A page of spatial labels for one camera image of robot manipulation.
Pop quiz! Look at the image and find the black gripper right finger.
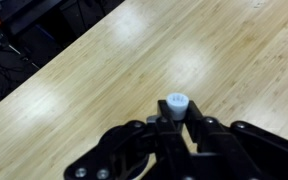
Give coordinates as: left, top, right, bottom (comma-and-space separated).
184, 101, 288, 180

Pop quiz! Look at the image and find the white marker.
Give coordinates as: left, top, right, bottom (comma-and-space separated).
166, 93, 189, 121

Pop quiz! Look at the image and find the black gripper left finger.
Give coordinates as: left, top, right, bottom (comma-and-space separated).
64, 100, 193, 180

